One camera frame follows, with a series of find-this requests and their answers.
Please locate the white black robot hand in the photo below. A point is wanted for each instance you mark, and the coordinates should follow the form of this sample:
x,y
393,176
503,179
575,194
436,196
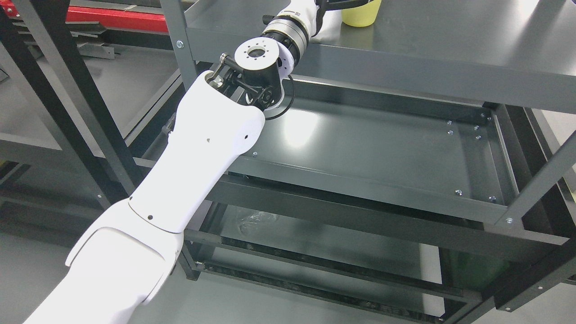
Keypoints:
x,y
310,13

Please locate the yellow plastic cup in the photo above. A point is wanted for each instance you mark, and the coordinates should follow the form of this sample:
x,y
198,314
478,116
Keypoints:
x,y
362,16

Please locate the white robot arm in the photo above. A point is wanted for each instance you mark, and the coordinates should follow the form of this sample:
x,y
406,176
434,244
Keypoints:
x,y
124,258

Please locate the grey metal shelf unit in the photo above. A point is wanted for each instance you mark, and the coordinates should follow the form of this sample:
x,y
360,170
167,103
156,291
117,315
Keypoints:
x,y
414,177

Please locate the black metal shelf rack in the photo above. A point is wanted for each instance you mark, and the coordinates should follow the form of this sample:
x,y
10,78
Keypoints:
x,y
84,116

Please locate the red metal beam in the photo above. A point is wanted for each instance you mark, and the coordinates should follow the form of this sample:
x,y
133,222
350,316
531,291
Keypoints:
x,y
59,12

